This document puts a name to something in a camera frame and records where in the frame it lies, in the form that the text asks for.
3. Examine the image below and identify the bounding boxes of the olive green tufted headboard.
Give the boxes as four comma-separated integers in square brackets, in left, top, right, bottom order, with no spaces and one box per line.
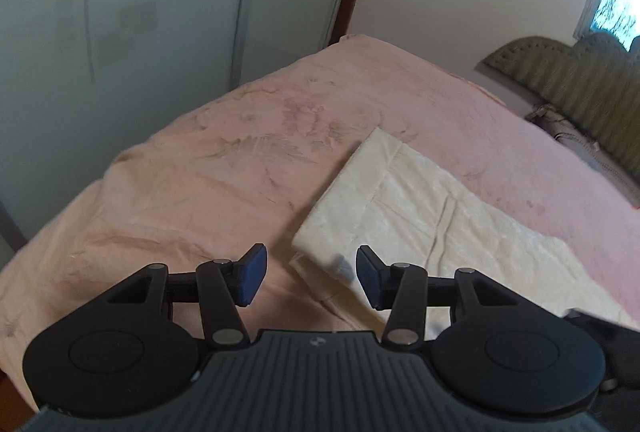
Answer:
[480,32,640,211]

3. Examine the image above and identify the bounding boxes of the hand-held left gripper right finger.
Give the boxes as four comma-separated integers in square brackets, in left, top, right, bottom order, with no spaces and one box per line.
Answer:
[355,245,523,347]

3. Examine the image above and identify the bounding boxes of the cream blanket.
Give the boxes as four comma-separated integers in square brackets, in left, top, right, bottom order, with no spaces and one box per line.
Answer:
[290,127,633,332]

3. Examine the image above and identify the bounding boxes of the grey sliding wardrobe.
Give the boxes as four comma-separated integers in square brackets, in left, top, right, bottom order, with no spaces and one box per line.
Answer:
[0,0,369,265]

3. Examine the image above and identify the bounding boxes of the pink bed blanket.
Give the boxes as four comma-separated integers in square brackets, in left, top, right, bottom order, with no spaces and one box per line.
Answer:
[0,34,640,405]

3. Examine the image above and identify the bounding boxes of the pale striped pillow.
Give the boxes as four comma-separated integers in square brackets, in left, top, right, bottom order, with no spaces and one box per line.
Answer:
[522,104,640,180]

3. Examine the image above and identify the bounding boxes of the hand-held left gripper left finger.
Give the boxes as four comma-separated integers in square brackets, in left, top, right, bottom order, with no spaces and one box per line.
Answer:
[106,243,270,348]

